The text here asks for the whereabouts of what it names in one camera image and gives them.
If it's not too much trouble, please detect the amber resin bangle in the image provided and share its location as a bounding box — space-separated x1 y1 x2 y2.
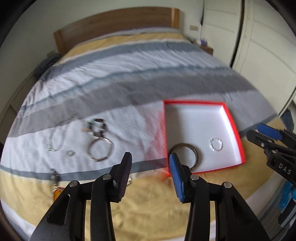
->
51 187 64 202

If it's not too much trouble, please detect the silver twisted hoop bracelet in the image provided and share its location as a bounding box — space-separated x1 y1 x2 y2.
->
210 138 224 152

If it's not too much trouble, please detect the silver pendant charm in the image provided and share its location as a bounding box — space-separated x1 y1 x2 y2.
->
50 169 60 186

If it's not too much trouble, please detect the red jewelry box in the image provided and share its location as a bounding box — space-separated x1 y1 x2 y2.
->
164 100 246 173

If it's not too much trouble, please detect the silver chain necklace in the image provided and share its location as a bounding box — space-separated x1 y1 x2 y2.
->
46 114 78 152

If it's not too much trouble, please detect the dark brown bangle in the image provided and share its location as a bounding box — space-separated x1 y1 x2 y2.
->
168 143 199 171

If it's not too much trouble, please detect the silver metal bangle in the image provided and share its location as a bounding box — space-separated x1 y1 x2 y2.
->
87 137 113 162

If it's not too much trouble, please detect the dark beaded bracelet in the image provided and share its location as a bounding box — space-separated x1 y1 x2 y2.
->
81 117 107 137

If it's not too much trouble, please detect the white wardrobe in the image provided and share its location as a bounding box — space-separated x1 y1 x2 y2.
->
201 1 295 114

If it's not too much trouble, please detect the right wooden nightstand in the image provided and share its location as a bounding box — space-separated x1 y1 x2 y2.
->
198 45 214 55

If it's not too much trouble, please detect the purple tissue box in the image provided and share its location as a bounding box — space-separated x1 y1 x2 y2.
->
196 39 208 46

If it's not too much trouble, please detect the striped duvet cover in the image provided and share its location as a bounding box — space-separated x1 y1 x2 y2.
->
1 28 281 240

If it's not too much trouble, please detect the dark folded clothes pile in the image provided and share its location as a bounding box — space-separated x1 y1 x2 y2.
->
34 53 61 79

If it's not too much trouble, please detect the wooden headboard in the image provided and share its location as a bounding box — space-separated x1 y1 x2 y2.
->
53 6 180 56

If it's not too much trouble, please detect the low wall cabinet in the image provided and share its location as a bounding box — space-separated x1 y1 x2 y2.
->
1 71 37 144

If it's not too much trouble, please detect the wall outlet plate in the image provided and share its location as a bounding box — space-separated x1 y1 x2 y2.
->
189 25 199 31

